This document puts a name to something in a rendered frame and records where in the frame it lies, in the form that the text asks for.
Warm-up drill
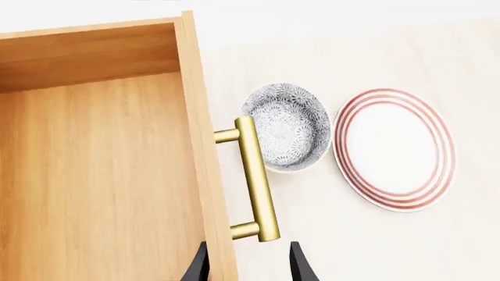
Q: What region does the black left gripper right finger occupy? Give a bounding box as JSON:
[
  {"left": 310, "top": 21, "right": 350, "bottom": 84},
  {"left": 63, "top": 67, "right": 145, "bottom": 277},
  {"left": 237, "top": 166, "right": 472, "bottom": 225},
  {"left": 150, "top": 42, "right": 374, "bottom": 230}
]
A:
[{"left": 289, "top": 241, "right": 320, "bottom": 281}]

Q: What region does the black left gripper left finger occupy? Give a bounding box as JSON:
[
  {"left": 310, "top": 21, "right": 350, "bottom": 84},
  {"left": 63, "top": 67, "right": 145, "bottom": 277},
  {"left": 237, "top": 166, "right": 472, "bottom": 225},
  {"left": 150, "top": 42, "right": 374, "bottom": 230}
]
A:
[{"left": 180, "top": 241, "right": 212, "bottom": 281}]

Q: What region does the wooden drawer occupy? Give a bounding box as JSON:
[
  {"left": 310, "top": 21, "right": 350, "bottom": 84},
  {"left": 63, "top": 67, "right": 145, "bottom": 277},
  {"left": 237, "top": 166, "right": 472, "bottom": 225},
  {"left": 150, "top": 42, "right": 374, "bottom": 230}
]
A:
[{"left": 0, "top": 9, "right": 240, "bottom": 281}]

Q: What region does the grey patterned bowl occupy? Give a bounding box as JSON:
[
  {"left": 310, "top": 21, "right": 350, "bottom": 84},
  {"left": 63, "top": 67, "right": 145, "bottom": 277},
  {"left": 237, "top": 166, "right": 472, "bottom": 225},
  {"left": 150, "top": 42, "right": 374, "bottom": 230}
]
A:
[{"left": 241, "top": 82, "right": 333, "bottom": 173}]

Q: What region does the white plate with red rings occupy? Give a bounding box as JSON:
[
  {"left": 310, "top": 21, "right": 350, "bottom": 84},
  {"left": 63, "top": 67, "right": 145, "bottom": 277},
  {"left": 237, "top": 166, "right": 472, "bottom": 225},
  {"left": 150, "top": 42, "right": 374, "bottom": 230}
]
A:
[{"left": 333, "top": 87, "right": 457, "bottom": 213}]

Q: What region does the brass drawer handle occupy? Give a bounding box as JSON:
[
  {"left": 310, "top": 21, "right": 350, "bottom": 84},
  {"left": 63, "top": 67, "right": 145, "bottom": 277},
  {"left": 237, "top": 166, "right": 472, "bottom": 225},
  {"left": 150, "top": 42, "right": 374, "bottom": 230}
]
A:
[{"left": 213, "top": 115, "right": 281, "bottom": 244}]

